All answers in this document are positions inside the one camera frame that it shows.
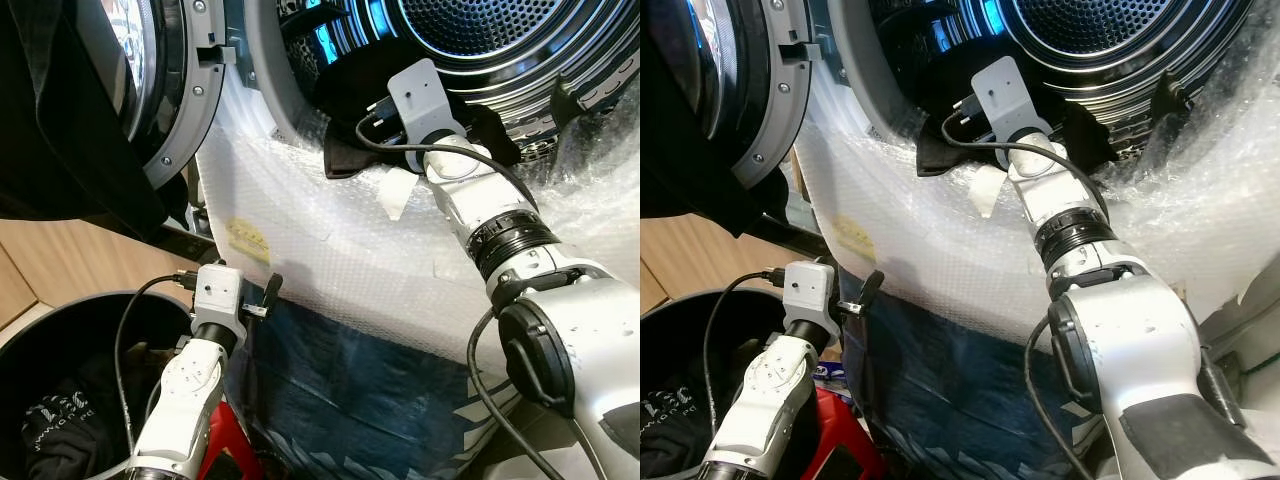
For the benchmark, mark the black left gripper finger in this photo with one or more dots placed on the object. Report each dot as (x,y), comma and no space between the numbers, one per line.
(872,290)
(272,292)

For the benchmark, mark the plain black garment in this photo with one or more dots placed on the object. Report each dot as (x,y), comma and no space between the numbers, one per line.
(345,160)
(940,155)

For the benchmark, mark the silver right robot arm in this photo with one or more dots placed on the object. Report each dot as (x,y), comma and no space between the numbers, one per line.
(1150,340)
(580,330)

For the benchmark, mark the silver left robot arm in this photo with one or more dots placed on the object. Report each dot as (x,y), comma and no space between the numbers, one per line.
(185,400)
(770,400)

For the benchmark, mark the yellow rectangular sticker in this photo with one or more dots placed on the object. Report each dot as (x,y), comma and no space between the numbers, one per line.
(850,240)
(248,240)

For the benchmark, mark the clear bubble wrap sheet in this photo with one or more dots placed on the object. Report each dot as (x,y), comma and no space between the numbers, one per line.
(940,260)
(340,270)

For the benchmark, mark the blue and white packet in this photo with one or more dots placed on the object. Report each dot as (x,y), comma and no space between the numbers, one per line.
(832,372)

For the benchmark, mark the red plastic stool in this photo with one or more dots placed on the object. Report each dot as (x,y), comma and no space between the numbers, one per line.
(225,440)
(840,430)

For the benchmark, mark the white tape piece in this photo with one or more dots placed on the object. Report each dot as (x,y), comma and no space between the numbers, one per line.
(395,200)
(985,190)

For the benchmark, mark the grey round washer door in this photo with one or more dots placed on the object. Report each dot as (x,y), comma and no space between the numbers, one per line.
(780,110)
(200,110)

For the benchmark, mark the black round laundry basket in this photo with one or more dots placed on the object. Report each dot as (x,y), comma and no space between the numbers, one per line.
(670,330)
(60,330)

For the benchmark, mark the grey rubber door seal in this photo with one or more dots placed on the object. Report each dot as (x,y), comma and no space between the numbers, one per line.
(848,70)
(262,70)

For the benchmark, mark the black garment with white print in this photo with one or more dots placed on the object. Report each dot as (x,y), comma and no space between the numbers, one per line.
(70,430)
(675,420)

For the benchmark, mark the black cloth hanging on door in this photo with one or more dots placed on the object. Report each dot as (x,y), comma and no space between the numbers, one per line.
(680,130)
(60,130)

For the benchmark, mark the perforated steel washer drum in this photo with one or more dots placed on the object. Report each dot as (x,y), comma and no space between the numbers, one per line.
(520,60)
(1120,60)

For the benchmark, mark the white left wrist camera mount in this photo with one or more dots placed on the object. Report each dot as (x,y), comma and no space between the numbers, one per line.
(810,290)
(218,295)

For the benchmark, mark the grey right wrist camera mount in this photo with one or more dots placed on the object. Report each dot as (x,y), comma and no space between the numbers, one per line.
(1005,95)
(420,100)

